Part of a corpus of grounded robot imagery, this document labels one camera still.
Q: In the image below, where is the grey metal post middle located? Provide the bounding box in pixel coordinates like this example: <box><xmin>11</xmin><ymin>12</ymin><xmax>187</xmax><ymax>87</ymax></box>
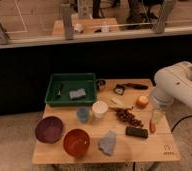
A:
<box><xmin>61</xmin><ymin>4</ymin><xmax>73</xmax><ymax>40</ymax></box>

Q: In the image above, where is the white cup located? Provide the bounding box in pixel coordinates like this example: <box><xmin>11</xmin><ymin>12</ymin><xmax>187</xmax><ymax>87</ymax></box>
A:
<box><xmin>92</xmin><ymin>101</ymin><xmax>108</xmax><ymax>118</ymax></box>

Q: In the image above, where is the light blue cloth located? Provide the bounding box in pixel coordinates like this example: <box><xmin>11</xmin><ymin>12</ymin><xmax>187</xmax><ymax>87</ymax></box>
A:
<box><xmin>98</xmin><ymin>130</ymin><xmax>116</xmax><ymax>156</ymax></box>

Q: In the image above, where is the green plastic tray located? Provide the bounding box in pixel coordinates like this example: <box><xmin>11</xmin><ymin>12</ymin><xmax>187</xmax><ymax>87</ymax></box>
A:
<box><xmin>45</xmin><ymin>73</ymin><xmax>97</xmax><ymax>107</ymax></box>

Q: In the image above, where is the red orange bowl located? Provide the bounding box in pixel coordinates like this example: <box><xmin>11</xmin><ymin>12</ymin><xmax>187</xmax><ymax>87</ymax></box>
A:
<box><xmin>63</xmin><ymin>129</ymin><xmax>90</xmax><ymax>158</ymax></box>

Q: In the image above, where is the purple bowl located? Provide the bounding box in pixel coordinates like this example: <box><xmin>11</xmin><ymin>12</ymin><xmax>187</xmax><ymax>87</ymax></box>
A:
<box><xmin>35</xmin><ymin>116</ymin><xmax>64</xmax><ymax>144</ymax></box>

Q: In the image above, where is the yellow banana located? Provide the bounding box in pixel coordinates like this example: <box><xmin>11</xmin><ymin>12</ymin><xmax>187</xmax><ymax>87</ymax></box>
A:
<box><xmin>111</xmin><ymin>97</ymin><xmax>133</xmax><ymax>110</ymax></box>

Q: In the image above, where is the black peeler tool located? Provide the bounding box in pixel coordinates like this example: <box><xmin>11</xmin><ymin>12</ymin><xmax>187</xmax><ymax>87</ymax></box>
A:
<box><xmin>113</xmin><ymin>83</ymin><xmax>148</xmax><ymax>95</ymax></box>

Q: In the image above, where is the small dark ring object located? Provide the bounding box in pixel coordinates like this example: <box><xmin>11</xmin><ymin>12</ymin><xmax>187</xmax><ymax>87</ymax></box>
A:
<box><xmin>96</xmin><ymin>79</ymin><xmax>106</xmax><ymax>90</ymax></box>

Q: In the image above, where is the background wooden table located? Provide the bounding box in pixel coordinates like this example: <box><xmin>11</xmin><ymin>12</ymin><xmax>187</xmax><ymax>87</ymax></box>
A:
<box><xmin>52</xmin><ymin>18</ymin><xmax>120</xmax><ymax>36</ymax></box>

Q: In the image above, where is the grey sponge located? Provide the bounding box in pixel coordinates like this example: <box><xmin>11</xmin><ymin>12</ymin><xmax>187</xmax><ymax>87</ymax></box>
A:
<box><xmin>69</xmin><ymin>88</ymin><xmax>86</xmax><ymax>100</ymax></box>

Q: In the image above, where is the black cable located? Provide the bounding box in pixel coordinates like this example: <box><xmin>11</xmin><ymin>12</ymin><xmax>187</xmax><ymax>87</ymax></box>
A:
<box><xmin>170</xmin><ymin>115</ymin><xmax>192</xmax><ymax>133</ymax></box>

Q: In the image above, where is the brown grape bunch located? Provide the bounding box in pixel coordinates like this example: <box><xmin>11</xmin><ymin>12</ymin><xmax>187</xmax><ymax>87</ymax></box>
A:
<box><xmin>116</xmin><ymin>109</ymin><xmax>143</xmax><ymax>128</ymax></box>

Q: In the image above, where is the blue plastic cup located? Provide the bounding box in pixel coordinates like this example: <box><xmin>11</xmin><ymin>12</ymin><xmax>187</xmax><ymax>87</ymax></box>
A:
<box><xmin>76</xmin><ymin>107</ymin><xmax>89</xmax><ymax>123</ymax></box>

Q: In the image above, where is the grey metal post right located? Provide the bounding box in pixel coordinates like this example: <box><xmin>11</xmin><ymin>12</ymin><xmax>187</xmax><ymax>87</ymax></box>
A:
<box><xmin>153</xmin><ymin>0</ymin><xmax>176</xmax><ymax>34</ymax></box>

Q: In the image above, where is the black rectangular block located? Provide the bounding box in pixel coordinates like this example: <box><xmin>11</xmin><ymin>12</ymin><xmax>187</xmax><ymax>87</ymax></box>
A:
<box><xmin>125</xmin><ymin>127</ymin><xmax>148</xmax><ymax>138</ymax></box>

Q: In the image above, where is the dark small object in tray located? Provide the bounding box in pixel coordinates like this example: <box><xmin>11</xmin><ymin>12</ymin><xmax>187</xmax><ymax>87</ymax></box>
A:
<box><xmin>56</xmin><ymin>83</ymin><xmax>63</xmax><ymax>97</ymax></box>

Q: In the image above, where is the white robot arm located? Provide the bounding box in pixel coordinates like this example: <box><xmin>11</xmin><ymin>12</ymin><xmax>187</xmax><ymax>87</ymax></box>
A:
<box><xmin>149</xmin><ymin>61</ymin><xmax>192</xmax><ymax>124</ymax></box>

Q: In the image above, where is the red orange pepper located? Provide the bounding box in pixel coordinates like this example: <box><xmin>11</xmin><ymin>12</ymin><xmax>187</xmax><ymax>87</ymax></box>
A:
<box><xmin>149</xmin><ymin>121</ymin><xmax>156</xmax><ymax>134</ymax></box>

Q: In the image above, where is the orange apple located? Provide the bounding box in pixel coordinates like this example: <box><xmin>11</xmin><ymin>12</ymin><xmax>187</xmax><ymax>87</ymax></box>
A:
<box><xmin>136</xmin><ymin>95</ymin><xmax>149</xmax><ymax>108</ymax></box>

